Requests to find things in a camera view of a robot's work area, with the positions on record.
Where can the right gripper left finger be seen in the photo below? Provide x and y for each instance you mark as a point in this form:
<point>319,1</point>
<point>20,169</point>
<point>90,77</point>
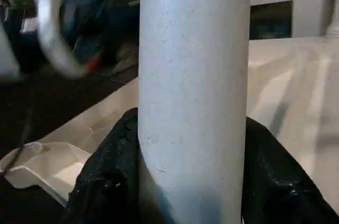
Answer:
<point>106,181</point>

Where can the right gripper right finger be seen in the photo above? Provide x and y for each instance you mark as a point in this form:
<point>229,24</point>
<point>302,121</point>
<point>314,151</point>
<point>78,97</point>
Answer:
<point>280,181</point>

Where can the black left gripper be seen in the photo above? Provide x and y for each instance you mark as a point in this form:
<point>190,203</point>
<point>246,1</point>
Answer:
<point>111,28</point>

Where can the white plastic table top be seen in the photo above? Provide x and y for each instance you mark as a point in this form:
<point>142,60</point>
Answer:
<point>286,102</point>

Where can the black work mat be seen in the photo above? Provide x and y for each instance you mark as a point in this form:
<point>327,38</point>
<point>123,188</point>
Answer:
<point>53,102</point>

